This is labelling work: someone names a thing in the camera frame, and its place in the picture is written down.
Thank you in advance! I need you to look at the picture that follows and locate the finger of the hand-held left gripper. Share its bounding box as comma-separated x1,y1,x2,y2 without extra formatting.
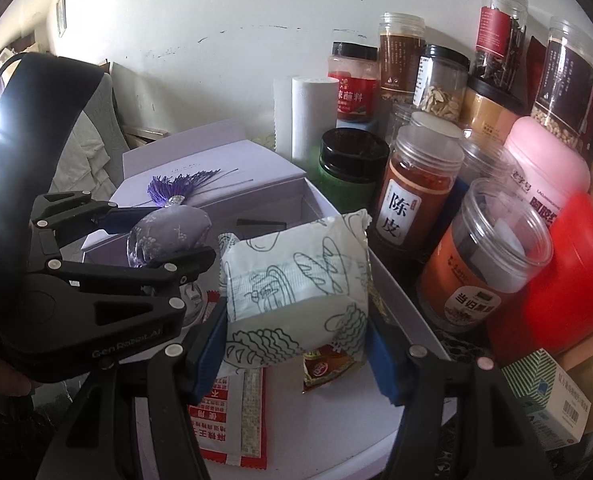
48,245,218,314
29,190,148,257

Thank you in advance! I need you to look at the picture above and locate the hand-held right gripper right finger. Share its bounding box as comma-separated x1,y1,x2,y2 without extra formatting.
365,322,557,480

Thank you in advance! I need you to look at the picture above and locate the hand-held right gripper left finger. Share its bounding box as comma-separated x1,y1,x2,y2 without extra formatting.
34,296,230,480

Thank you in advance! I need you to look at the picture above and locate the purple embroidered tassel sachet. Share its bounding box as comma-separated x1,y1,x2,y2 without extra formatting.
126,167,254,271

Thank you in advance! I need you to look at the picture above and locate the lavender gift box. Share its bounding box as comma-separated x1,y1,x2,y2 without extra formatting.
81,119,452,480

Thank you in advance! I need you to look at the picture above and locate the white printed snack packet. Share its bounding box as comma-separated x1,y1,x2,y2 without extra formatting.
218,208,374,378

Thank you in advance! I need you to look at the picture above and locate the person's left hand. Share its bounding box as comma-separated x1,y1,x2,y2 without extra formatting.
0,358,34,399

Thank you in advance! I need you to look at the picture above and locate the brown snack packet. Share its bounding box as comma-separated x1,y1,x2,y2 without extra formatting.
302,342,358,396

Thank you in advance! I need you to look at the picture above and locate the white cloth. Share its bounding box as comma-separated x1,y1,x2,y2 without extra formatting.
51,110,127,201

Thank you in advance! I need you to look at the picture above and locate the red white sachet packet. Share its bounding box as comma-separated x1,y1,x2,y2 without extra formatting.
186,367,268,471

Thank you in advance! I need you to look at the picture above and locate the orange-label clear jar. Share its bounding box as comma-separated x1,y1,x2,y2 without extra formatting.
416,177,554,333

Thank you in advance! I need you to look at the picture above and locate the green white medicine box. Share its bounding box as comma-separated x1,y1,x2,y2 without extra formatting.
499,347,589,451

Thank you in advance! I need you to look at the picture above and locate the orange powder jar white label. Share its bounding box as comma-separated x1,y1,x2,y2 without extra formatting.
369,125,464,261

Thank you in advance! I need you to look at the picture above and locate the green jar black lid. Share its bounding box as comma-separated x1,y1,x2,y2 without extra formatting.
317,128,391,216

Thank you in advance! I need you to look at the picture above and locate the white paper roll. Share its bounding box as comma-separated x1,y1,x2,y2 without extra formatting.
273,75,339,163

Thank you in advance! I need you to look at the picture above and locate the red plastic canister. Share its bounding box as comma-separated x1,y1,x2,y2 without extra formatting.
486,192,593,363

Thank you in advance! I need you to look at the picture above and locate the empty clear plastic jar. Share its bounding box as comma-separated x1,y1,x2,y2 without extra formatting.
456,132,522,196

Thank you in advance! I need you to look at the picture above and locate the red-label jar black lid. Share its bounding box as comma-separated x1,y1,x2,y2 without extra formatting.
327,41,381,123

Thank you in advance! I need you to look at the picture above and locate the small clear white-lid jar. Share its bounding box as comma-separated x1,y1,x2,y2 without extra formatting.
410,111,463,136

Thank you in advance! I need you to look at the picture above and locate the pink plastic bottle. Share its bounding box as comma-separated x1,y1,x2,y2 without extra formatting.
501,116,592,221

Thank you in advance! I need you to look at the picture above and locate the gold jar black lid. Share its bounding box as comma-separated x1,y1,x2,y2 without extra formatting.
459,76,524,136

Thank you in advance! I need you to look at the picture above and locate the sliced root jar black lid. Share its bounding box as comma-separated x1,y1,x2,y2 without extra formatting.
413,45,472,123

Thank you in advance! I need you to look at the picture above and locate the tall brown powder jar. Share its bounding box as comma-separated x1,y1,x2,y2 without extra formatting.
377,11,427,106

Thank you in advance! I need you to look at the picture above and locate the tall dark-label bean jar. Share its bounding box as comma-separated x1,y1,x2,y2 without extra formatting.
529,16,593,151

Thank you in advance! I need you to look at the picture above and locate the tall red-label dried herb jar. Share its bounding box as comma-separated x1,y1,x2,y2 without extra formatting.
473,0,529,96

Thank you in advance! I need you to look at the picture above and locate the wooden frame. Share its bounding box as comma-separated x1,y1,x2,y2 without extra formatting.
124,122,170,143

